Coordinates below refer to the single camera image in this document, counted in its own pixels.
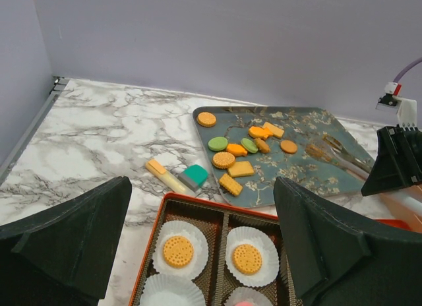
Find orange fish cookie upper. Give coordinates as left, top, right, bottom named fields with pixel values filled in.
left=248, top=126, right=273, bottom=140

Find small orange wafer stick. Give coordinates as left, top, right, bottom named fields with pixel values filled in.
left=145, top=159, right=188, bottom=194

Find round biscuit cookie front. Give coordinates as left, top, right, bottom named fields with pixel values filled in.
left=232, top=243, right=262, bottom=275

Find round biscuit cookie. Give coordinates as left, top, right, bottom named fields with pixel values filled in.
left=232, top=243, right=262, bottom=275
left=212, top=152, right=236, bottom=169
left=280, top=140, right=298, bottom=154
left=196, top=111, right=217, bottom=127
left=162, top=235, right=194, bottom=268

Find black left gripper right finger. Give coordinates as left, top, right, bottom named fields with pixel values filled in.
left=274, top=177, right=421, bottom=305

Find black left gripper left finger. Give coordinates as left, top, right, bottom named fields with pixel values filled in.
left=1, top=177, right=132, bottom=305

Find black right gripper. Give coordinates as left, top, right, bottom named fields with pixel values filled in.
left=361, top=126, right=421, bottom=196

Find rectangular yellow biscuit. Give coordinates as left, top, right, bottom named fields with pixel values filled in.
left=227, top=161, right=255, bottom=177
left=262, top=122, right=284, bottom=138
left=218, top=173, right=243, bottom=197

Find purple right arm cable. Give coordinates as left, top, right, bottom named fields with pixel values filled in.
left=393, top=56, right=422, bottom=86

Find orange cookie tin box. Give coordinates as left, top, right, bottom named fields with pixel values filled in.
left=129, top=193, right=302, bottom=305

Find pink round macaron cookie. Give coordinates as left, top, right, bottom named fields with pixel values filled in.
left=234, top=301, right=255, bottom=306

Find green macaron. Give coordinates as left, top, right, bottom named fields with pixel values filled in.
left=241, top=138, right=259, bottom=154
left=208, top=137, right=228, bottom=152

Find rectangular yellow biscuit middle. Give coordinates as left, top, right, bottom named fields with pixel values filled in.
left=227, top=161, right=255, bottom=177

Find teal grey eraser block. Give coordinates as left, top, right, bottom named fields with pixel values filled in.
left=177, top=164, right=208, bottom=191

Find silver metal tongs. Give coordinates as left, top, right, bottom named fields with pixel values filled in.
left=305, top=135, right=421, bottom=216

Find orange fish cookie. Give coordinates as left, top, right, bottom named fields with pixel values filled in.
left=226, top=143, right=248, bottom=157
left=248, top=126, right=273, bottom=140

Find green macaron left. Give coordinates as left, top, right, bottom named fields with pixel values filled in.
left=208, top=137, right=228, bottom=152

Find orange fish cookie left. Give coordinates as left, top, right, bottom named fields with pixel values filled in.
left=226, top=143, right=248, bottom=157

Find rectangular yellow biscuit upper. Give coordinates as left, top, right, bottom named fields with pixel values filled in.
left=262, top=122, right=284, bottom=138

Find rectangular yellow biscuit front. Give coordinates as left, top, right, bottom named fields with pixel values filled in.
left=218, top=173, right=243, bottom=197

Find orange tin lid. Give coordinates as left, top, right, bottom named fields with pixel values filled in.
left=375, top=218, right=412, bottom=233

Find dark floral serving tray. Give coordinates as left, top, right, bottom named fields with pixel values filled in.
left=193, top=106, right=375, bottom=208

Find green macaron right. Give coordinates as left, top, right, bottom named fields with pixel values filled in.
left=241, top=138, right=259, bottom=154

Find white paper cupcake liner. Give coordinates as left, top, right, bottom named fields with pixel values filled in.
left=139, top=274, right=206, bottom=306

